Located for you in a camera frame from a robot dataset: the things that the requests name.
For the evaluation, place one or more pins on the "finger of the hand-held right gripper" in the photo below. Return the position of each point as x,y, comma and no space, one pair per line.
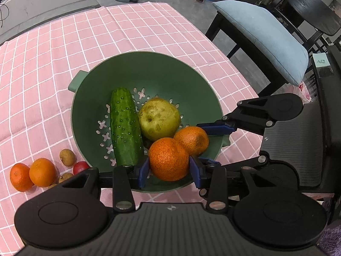
213,128
247,165

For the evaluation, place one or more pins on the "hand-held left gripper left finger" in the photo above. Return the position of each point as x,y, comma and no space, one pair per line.
143,172

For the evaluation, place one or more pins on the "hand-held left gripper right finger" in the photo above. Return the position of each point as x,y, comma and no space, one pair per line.
195,172

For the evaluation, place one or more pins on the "large orange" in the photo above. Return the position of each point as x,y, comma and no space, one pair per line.
167,160

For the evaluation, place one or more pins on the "red cherry tomato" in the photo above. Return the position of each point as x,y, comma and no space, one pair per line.
80,168

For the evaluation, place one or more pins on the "green colander bowl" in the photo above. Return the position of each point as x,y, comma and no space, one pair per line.
165,77

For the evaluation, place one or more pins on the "brown longan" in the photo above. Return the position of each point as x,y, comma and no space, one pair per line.
67,157
64,178

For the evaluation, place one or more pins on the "small dark orange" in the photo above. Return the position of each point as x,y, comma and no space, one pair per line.
20,177

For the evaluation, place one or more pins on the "green cucumber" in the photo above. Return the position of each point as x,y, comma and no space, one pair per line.
125,128

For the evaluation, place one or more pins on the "pink and white plastic bag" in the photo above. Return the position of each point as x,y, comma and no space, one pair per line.
306,94

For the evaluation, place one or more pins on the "yellow-green pear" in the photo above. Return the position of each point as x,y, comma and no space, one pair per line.
159,117

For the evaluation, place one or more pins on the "purple rug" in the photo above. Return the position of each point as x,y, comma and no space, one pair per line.
333,238

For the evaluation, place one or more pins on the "black wooden chair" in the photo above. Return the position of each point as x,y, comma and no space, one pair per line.
317,40

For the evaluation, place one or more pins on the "black chair with blue cushion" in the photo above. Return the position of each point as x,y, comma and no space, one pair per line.
261,29

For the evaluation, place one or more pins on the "pink checked tablecloth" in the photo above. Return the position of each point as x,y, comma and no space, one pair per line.
106,37

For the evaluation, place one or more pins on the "round black table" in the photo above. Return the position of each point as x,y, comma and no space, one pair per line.
306,2

